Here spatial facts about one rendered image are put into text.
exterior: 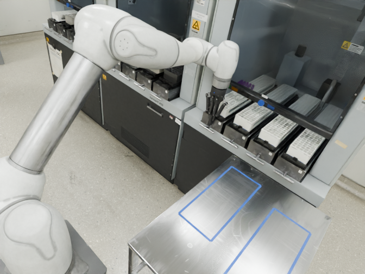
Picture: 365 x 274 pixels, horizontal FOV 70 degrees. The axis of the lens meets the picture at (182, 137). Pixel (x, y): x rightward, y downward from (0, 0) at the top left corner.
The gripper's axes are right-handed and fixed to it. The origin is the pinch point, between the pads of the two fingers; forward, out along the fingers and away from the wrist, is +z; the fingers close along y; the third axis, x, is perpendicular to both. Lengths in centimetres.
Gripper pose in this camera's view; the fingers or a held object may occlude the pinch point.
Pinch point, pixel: (211, 119)
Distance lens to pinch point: 141.2
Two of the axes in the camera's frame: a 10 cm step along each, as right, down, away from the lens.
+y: -7.4, -5.0, 4.5
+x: -6.6, 3.9, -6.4
